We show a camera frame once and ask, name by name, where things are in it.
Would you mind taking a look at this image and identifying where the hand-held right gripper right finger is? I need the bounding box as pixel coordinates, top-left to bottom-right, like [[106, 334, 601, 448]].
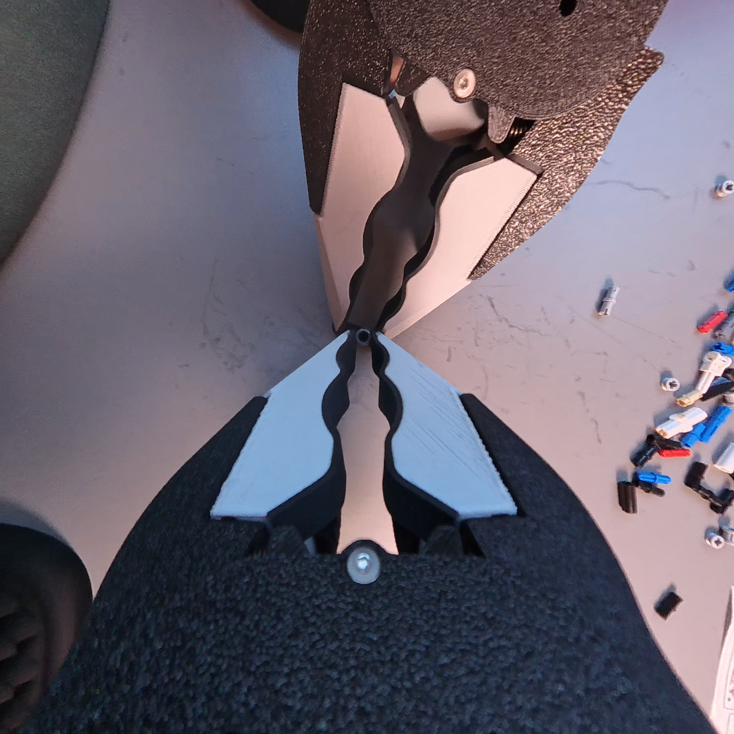
[[371, 331, 521, 517]]

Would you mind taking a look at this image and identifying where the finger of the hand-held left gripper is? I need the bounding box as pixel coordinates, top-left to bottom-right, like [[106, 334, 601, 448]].
[[316, 78, 410, 330], [377, 164, 542, 337]]

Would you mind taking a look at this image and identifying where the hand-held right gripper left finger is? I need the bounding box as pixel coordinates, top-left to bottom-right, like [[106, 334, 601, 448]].
[[211, 331, 359, 519]]

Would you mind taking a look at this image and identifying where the pile of small brick pieces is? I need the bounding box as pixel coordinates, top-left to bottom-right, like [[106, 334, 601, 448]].
[[617, 172, 734, 548]]

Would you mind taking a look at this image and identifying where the person's torso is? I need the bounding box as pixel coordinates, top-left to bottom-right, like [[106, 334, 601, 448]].
[[0, 0, 111, 267]]

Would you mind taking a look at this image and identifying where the sticker sheet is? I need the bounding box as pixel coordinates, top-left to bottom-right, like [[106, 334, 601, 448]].
[[717, 585, 734, 718]]

